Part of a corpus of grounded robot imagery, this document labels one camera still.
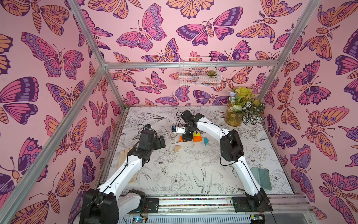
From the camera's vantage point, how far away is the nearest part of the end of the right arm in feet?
2.51

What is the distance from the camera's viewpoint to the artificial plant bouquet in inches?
34.4

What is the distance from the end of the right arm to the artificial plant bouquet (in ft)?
1.05
